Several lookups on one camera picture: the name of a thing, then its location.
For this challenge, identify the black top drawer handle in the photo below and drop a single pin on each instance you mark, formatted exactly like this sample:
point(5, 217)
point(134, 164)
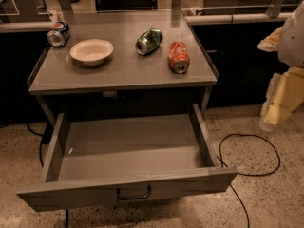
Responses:
point(133, 194)

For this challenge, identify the green soda can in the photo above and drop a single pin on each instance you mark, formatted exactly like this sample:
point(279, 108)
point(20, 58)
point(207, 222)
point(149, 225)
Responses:
point(149, 41)

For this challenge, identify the grey counter rail right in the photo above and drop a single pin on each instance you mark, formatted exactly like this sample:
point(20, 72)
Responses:
point(235, 19)

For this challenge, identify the grey counter rail left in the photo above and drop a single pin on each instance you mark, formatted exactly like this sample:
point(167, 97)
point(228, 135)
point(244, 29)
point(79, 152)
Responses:
point(25, 27)

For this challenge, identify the grey drawer cabinet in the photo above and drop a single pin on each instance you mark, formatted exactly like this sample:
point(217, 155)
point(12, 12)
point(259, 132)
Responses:
point(126, 84)

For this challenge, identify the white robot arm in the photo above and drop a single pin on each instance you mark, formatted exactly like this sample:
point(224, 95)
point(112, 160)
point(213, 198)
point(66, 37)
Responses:
point(296, 21)

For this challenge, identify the red crushed soda can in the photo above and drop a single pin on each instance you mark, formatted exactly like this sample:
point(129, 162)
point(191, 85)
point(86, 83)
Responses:
point(178, 57)

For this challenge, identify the blue pepsi can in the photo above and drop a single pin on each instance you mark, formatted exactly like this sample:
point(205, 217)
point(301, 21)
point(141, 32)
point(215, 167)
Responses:
point(58, 34)

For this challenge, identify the white bowl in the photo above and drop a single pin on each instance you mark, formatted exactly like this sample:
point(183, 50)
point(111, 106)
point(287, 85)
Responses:
point(91, 52)

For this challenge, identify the grey counter rail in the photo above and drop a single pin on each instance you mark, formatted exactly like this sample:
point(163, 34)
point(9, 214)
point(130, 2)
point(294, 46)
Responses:
point(25, 27)
point(235, 19)

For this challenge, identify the padded gripper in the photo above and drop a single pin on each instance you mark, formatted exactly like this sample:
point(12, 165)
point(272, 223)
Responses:
point(292, 42)

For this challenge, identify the grey top drawer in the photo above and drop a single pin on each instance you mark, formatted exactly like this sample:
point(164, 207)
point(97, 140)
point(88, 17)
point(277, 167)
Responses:
point(87, 162)

